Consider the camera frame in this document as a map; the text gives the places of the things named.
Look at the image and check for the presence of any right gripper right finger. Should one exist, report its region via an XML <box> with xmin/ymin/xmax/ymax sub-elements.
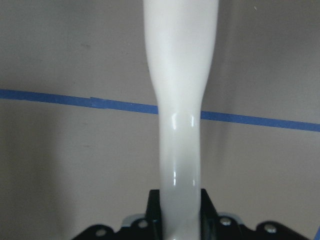
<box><xmin>200</xmin><ymin>188</ymin><xmax>219</xmax><ymax>240</ymax></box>

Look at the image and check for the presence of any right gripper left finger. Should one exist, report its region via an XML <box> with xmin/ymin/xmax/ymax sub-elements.
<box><xmin>145</xmin><ymin>189</ymin><xmax>162</xmax><ymax>225</ymax></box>

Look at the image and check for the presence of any white hand brush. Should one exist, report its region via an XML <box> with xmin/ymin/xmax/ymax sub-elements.
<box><xmin>143</xmin><ymin>0</ymin><xmax>219</xmax><ymax>240</ymax></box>

